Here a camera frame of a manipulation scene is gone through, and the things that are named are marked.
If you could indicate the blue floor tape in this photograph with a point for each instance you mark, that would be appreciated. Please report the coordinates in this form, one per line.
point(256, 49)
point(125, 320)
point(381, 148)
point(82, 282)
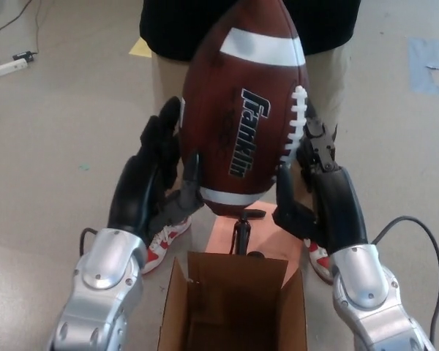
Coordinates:
point(420, 66)

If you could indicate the person's black shirt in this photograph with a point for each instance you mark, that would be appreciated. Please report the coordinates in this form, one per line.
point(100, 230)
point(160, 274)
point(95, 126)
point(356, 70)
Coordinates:
point(168, 25)

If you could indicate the white power strip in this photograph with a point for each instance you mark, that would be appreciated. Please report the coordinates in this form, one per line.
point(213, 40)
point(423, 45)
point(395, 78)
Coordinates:
point(3, 69)

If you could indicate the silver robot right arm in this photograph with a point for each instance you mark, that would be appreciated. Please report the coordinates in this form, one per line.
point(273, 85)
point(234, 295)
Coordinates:
point(369, 292)

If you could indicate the yellow floor tape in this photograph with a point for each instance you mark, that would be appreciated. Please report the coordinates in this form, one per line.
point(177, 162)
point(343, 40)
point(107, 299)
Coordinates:
point(140, 49)

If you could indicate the brown Franklin football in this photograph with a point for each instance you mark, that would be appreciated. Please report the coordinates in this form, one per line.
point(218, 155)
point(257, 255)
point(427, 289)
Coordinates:
point(219, 128)

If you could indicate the person's right red white sneaker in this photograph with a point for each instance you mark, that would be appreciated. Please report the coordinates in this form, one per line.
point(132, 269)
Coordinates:
point(168, 241)

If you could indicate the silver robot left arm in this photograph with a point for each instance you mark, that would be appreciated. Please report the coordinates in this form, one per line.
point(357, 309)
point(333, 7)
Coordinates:
point(102, 278)

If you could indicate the black ball pump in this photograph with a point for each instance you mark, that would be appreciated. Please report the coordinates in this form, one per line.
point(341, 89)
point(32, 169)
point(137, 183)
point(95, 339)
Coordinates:
point(241, 234)

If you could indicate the black power adapter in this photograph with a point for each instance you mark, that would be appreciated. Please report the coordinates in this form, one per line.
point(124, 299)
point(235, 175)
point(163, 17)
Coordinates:
point(23, 55)

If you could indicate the person's left red white sneaker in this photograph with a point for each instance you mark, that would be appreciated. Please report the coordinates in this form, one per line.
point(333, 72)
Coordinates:
point(320, 261)

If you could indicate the person's red white sneaker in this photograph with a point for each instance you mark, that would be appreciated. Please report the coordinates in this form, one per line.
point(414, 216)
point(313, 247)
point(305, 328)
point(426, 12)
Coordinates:
point(320, 261)
point(168, 241)

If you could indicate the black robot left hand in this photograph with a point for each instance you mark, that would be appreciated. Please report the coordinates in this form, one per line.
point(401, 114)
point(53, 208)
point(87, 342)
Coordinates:
point(142, 183)

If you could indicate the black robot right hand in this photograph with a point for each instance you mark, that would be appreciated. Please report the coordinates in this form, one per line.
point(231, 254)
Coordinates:
point(336, 204)

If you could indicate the brown cardboard box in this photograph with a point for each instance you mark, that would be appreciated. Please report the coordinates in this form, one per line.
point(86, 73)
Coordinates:
point(234, 296)

